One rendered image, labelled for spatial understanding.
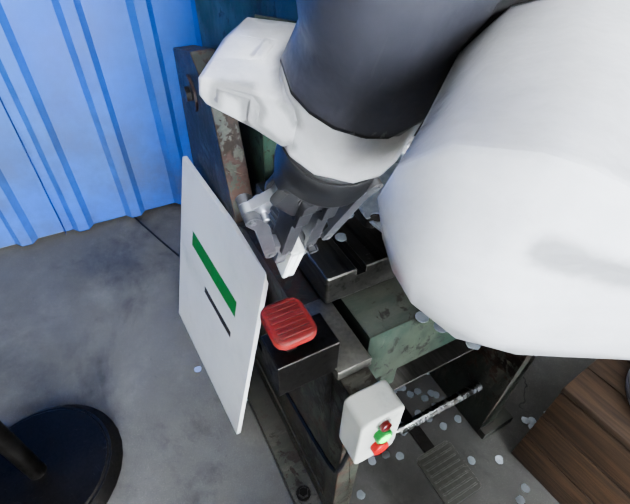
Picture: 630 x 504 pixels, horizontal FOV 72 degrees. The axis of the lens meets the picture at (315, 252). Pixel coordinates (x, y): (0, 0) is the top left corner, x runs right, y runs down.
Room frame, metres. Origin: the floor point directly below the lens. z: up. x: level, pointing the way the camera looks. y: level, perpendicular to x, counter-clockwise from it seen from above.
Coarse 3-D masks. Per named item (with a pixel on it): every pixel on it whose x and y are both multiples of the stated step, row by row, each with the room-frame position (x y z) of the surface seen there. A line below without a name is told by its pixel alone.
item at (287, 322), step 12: (288, 300) 0.37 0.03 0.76; (264, 312) 0.35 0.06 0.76; (276, 312) 0.35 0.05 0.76; (288, 312) 0.35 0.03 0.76; (300, 312) 0.35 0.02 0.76; (264, 324) 0.34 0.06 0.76; (276, 324) 0.33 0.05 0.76; (288, 324) 0.33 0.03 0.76; (300, 324) 0.33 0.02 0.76; (312, 324) 0.34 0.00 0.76; (276, 336) 0.32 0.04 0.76; (288, 336) 0.32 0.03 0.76; (300, 336) 0.32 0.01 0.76; (312, 336) 0.32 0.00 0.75; (288, 348) 0.31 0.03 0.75
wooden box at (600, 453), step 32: (576, 384) 0.51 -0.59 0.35; (608, 384) 0.51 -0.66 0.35; (544, 416) 0.49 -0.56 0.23; (576, 416) 0.46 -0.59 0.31; (608, 416) 0.44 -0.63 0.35; (544, 448) 0.46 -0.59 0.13; (576, 448) 0.42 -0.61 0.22; (608, 448) 0.39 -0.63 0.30; (544, 480) 0.42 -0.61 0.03; (576, 480) 0.39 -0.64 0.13; (608, 480) 0.36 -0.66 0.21
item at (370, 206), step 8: (392, 168) 0.67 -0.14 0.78; (384, 176) 0.65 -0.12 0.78; (384, 184) 0.62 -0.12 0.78; (376, 192) 0.60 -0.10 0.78; (368, 200) 0.58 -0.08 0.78; (376, 200) 0.58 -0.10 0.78; (360, 208) 0.55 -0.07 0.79; (368, 208) 0.55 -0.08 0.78; (376, 208) 0.55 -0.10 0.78; (368, 216) 0.53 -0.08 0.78; (376, 224) 0.51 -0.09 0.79
